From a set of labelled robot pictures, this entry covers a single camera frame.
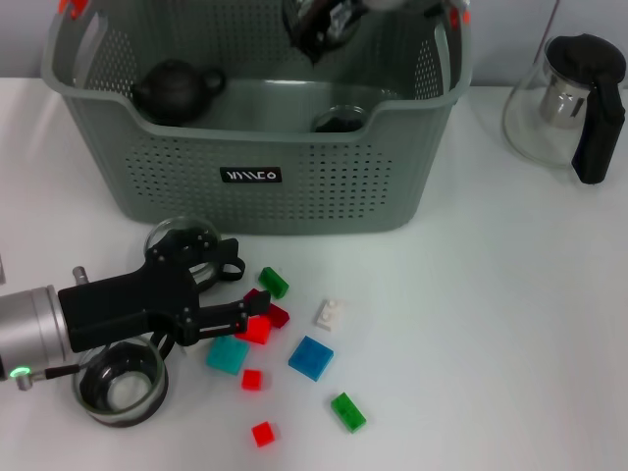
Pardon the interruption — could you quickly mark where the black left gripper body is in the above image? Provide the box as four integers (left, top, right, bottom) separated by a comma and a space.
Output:
57, 249, 201, 353

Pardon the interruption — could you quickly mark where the glass teacup with black base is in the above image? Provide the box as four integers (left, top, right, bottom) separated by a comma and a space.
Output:
282, 0, 367, 63
309, 104, 370, 133
143, 215, 246, 295
72, 333, 176, 430

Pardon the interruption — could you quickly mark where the large bright red toy brick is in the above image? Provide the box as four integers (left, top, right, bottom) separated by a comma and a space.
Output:
235, 316, 273, 346

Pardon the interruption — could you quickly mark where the grey-green perforated storage bin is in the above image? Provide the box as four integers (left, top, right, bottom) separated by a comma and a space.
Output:
39, 0, 475, 236

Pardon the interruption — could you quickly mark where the dark red toy brick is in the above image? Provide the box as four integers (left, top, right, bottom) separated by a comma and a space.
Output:
243, 288, 290, 329

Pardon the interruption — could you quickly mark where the green toy brick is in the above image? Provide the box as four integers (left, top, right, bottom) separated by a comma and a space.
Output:
258, 266, 289, 299
330, 392, 367, 435

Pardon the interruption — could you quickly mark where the teal toy brick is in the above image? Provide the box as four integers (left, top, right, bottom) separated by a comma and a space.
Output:
205, 336, 250, 377

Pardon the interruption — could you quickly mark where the white toy brick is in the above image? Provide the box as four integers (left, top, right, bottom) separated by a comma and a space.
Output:
312, 297, 344, 333

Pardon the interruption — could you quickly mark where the blue toy brick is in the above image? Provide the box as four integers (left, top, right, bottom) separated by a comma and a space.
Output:
287, 335, 335, 383

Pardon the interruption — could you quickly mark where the black clay teapot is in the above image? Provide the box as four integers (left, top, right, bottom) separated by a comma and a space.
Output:
130, 59, 229, 128

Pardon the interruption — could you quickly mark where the left wrist cable with plug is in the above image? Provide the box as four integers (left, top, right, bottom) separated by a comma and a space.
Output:
12, 362, 82, 392

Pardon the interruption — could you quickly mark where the glass pitcher with black handle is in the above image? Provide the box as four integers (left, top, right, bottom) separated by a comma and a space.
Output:
500, 32, 627, 185

